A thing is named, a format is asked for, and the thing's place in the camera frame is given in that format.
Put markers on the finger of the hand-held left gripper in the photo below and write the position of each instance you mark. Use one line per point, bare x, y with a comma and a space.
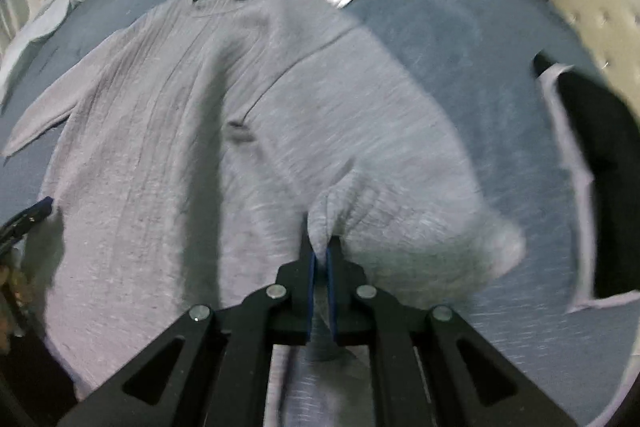
30, 214

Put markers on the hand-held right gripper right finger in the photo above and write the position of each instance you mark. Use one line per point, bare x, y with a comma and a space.
331, 302

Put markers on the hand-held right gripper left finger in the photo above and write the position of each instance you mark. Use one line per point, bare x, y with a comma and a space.
312, 277

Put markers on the grey knit sweater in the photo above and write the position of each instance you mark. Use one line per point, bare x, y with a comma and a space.
175, 132

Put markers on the light grey cloth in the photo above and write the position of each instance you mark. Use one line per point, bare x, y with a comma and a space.
45, 17

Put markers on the blue heathered bed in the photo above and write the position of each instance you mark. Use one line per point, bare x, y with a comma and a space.
475, 57

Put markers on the black and white folded garment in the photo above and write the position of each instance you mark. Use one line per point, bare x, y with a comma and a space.
610, 157

